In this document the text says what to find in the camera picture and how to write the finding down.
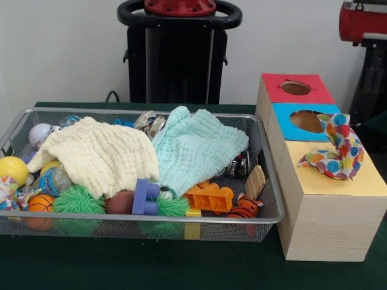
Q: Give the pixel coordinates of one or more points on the brown toy football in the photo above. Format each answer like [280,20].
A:
[119,202]

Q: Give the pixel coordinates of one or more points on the orange plastic building block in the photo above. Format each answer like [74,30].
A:
[211,199]

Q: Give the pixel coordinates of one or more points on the orange striped tiger plush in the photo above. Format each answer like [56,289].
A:
[242,211]

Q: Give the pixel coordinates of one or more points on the small green spiky ball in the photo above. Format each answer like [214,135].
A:
[170,207]

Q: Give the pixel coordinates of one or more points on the large green spiky ball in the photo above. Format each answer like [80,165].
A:
[78,199]

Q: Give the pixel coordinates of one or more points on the orange mini basketball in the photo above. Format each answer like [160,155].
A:
[40,203]

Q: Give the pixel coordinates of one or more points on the yellow plastic ball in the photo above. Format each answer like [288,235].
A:
[13,170]

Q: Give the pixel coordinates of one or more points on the dark green tablecloth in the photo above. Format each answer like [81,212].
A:
[378,130]
[151,266]

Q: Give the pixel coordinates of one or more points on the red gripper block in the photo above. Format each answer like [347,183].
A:
[359,24]

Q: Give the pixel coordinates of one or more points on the mint green muslin cloth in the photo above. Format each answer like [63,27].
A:
[193,145]

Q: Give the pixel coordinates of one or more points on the cream yellow muslin cloth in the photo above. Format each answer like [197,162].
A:
[99,154]

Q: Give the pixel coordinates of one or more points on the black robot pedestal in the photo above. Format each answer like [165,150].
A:
[181,69]

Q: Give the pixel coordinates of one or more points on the purple plastic building block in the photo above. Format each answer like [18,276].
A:
[145,196]

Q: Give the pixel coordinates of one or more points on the wooden box with three holes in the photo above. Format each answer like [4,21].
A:
[332,229]

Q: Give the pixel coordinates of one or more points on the colourful heart print cloth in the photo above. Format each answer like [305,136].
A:
[332,166]

